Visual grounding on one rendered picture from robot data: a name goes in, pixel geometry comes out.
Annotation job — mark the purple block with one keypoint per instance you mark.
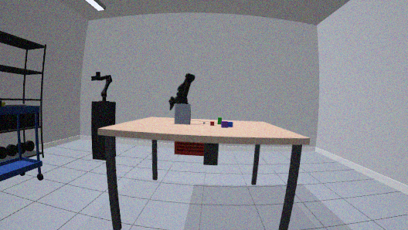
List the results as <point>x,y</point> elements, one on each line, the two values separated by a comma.
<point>224,124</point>

